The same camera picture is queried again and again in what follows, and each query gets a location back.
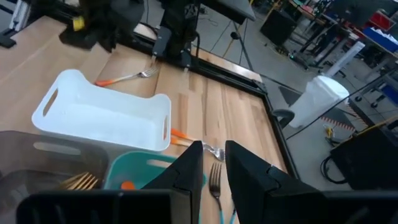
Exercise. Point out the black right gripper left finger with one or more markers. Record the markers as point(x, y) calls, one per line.
point(189, 174)

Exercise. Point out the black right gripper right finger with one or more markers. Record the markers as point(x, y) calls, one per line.
point(248, 180)

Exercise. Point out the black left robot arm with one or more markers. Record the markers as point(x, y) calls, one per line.
point(177, 31)

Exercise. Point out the teal plastic bin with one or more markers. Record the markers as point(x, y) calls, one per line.
point(136, 169)

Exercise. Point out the black table clamp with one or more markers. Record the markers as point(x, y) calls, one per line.
point(283, 117)
point(7, 39)

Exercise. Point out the white plastic bin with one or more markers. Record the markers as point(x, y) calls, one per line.
point(109, 124)

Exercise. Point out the small hazard-striped floor mat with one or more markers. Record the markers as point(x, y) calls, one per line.
point(292, 95)

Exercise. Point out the white bagged trash can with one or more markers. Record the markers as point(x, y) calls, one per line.
point(317, 99)

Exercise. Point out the black equipment case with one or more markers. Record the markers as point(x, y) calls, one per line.
point(370, 158)

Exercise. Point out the black desk top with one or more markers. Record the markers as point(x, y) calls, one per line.
point(230, 9)

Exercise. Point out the black tripod stand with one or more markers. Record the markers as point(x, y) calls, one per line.
point(235, 35)

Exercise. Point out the grey translucent plastic bin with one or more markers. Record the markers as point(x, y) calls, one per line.
point(31, 161)

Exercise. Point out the white pole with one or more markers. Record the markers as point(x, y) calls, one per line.
point(345, 59)

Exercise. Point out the black cabinet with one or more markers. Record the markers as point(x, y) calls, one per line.
point(278, 28)

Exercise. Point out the blue storage bin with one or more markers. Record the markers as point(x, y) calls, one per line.
point(379, 39)

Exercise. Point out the red storage bin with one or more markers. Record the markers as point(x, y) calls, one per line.
point(382, 20)

